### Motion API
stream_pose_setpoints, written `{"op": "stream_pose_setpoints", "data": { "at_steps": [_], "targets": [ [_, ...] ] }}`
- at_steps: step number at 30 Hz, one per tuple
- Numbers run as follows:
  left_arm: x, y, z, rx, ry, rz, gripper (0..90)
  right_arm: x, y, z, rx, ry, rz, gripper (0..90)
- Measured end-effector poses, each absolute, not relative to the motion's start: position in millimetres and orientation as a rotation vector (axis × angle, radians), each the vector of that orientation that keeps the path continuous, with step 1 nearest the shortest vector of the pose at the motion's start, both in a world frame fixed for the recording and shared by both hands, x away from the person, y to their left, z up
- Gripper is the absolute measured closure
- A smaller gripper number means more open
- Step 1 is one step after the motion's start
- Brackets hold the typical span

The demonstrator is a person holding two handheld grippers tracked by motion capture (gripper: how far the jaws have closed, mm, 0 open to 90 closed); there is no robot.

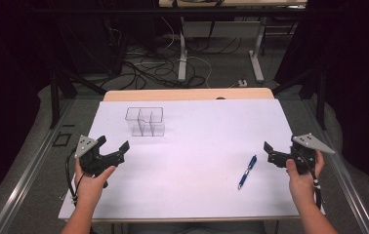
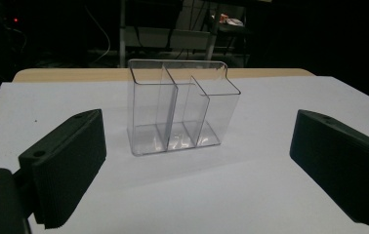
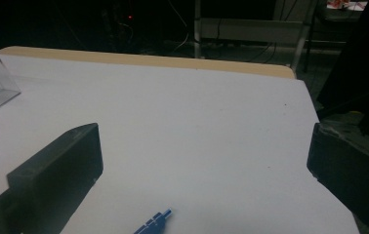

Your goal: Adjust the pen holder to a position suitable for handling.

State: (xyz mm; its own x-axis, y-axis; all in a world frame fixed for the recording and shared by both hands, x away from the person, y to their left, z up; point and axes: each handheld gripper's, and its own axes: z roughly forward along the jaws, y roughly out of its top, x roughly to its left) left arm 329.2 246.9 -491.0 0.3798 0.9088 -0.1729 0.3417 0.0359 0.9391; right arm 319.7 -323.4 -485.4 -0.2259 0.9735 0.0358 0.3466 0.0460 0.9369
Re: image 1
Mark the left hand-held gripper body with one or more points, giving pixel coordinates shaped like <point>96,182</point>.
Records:
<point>90,159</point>

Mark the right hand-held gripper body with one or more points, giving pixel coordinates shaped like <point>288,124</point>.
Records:
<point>304,159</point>

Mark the blue pen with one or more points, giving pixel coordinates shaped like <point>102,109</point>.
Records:
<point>247,172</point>

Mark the clear acrylic organiser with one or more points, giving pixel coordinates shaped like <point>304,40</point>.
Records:
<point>146,122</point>

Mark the person's left hand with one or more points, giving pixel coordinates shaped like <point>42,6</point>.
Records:
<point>90,188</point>

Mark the person's right hand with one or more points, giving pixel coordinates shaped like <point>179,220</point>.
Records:
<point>301,188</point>

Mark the black metal stand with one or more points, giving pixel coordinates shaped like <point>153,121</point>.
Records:
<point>319,94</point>
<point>55,97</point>

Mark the white power plug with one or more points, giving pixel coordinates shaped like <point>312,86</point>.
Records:
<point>242,83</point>

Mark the white table sheet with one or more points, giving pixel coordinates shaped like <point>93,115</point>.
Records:
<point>192,169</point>

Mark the white desk leg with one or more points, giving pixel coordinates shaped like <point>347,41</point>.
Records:
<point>256,58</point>
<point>182,55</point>

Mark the person's lap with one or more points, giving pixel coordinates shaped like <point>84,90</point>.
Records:
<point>192,228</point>

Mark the wooden background desk top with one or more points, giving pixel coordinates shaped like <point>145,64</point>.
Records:
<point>237,2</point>

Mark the metal floor rail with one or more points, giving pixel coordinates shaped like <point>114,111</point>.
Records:
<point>348,182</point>
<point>26,175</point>

